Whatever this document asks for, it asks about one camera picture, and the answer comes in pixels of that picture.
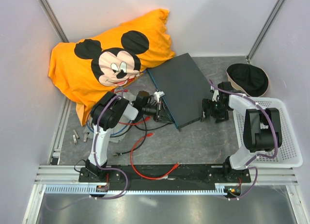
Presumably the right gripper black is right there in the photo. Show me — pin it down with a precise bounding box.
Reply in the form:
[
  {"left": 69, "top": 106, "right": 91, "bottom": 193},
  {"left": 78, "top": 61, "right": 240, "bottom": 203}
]
[{"left": 201, "top": 98, "right": 230, "bottom": 123}]

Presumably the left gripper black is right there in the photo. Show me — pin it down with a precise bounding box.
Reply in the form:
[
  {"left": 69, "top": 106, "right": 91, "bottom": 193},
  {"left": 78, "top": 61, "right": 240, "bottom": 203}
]
[{"left": 142, "top": 101, "right": 172, "bottom": 123}]

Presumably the dark grey network switch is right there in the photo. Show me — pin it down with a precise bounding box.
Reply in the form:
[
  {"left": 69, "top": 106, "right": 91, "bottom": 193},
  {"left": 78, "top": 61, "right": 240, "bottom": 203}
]
[{"left": 147, "top": 53, "right": 213, "bottom": 130}]

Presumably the blue network cable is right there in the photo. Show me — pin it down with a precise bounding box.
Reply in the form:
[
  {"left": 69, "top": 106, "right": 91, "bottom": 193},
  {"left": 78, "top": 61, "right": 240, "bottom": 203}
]
[{"left": 87, "top": 117, "right": 133, "bottom": 136}]

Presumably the black network cable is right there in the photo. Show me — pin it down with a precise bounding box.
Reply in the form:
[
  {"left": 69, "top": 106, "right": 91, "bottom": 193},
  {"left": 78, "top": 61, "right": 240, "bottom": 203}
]
[{"left": 86, "top": 112, "right": 175, "bottom": 157}]

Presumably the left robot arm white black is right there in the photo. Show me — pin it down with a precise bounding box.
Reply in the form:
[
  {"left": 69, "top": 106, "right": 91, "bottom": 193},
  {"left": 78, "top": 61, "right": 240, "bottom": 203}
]
[{"left": 85, "top": 92, "right": 157, "bottom": 182}]

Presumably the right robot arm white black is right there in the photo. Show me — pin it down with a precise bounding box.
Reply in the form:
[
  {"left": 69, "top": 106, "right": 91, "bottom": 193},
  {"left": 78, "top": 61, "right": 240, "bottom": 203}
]
[{"left": 201, "top": 81, "right": 282, "bottom": 182}]

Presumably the black cap with beige brim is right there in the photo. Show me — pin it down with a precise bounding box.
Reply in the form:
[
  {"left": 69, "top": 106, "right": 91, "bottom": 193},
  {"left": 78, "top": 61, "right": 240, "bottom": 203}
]
[{"left": 226, "top": 64, "right": 269, "bottom": 97}]

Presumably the grey crumpled cloth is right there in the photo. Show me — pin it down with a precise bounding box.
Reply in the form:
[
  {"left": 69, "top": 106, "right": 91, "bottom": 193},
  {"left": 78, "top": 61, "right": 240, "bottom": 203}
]
[{"left": 84, "top": 89, "right": 132, "bottom": 140}]

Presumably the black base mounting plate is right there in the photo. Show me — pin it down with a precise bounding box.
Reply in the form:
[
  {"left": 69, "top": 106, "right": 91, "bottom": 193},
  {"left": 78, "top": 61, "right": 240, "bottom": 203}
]
[{"left": 78, "top": 164, "right": 251, "bottom": 190}]

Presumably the white perforated plastic basket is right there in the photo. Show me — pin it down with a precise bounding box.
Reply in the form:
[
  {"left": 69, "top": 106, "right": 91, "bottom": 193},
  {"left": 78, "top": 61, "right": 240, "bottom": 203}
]
[{"left": 233, "top": 96, "right": 304, "bottom": 168}]

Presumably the orange Mickey Mouse pillow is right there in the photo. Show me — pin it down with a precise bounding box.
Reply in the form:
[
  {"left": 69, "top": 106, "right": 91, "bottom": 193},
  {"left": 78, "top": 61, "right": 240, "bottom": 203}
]
[{"left": 48, "top": 9, "right": 175, "bottom": 125}]

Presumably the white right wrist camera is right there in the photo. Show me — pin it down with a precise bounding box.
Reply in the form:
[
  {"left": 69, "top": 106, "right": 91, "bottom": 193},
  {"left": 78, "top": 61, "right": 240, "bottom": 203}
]
[{"left": 210, "top": 86, "right": 219, "bottom": 102}]

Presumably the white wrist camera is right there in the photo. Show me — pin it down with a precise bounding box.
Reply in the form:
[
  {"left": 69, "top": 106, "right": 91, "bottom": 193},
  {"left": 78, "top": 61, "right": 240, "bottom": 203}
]
[
  {"left": 210, "top": 86, "right": 219, "bottom": 102},
  {"left": 153, "top": 91, "right": 165, "bottom": 103}
]

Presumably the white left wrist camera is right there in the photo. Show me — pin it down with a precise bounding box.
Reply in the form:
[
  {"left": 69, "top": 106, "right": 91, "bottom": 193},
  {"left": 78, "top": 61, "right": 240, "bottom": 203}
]
[{"left": 153, "top": 91, "right": 165, "bottom": 103}]

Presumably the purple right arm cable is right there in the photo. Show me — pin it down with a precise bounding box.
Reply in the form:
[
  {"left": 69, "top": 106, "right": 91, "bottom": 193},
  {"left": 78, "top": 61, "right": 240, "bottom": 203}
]
[{"left": 208, "top": 80, "right": 279, "bottom": 202}]

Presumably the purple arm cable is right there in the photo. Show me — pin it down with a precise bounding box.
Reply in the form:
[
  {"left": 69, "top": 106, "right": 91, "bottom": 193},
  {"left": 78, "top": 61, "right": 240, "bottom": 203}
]
[
  {"left": 208, "top": 80, "right": 279, "bottom": 202},
  {"left": 45, "top": 84, "right": 146, "bottom": 211}
]

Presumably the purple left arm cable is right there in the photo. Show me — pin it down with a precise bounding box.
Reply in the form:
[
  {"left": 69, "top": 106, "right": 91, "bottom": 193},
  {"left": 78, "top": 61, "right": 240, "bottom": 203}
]
[{"left": 45, "top": 84, "right": 146, "bottom": 211}]

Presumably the white slotted cable duct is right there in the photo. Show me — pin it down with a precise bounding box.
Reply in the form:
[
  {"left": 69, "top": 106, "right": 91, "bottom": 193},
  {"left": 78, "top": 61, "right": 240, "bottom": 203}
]
[{"left": 45, "top": 184, "right": 227, "bottom": 195}]

